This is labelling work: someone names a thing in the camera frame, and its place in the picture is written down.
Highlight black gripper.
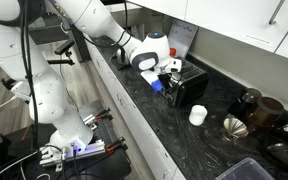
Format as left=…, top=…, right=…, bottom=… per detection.
left=158, top=70, right=184, bottom=101

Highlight stainless steel black toaster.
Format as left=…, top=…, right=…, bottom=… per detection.
left=160, top=57, right=211, bottom=108

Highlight white plastic cup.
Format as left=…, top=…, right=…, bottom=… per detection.
left=188, top=104, right=209, bottom=127

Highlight white lower cabinet front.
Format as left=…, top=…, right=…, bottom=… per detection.
left=83, top=36, right=187, bottom=180

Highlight white handwritten sign board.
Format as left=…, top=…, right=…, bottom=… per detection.
left=167, top=19, right=199, bottom=59

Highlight steel coffee pot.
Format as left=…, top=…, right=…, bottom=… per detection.
left=116, top=46, right=130, bottom=66

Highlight shiny metal funnel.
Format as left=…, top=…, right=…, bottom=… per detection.
left=222, top=116, right=250, bottom=140

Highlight black jar with lid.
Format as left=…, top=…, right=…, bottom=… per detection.
left=228, top=87, right=263, bottom=118

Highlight stainless steel coffee machine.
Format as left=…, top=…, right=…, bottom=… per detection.
left=108, top=6, right=167, bottom=41

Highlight white upper cabinets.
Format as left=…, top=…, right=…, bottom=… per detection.
left=127, top=0, right=288, bottom=65

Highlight brown glass carafe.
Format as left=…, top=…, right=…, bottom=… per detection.
left=248, top=96, right=286, bottom=129

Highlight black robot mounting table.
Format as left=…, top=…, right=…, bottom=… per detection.
left=0, top=113, right=133, bottom=180

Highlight clear plastic container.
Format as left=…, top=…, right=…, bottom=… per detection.
left=215, top=157, right=277, bottom=180

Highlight dark metal cone dripper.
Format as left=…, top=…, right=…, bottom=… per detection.
left=267, top=142, right=288, bottom=168

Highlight black tripod pole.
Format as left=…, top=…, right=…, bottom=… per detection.
left=28, top=109, right=40, bottom=151

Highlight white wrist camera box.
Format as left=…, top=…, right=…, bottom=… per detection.
left=164, top=57, right=183, bottom=74

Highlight orange handled clamp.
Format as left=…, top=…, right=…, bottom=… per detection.
left=95, top=107, right=115, bottom=121
left=105, top=136, right=129, bottom=154

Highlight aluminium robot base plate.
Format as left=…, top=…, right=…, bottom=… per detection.
left=38, top=138, right=107, bottom=168

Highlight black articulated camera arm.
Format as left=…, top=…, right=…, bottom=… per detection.
left=46, top=57, right=76, bottom=67

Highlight black camera on stand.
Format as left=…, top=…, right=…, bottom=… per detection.
left=54, top=39, right=76, bottom=56

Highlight metal cabinet handle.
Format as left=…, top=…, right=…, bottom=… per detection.
left=268, top=0, right=287, bottom=25

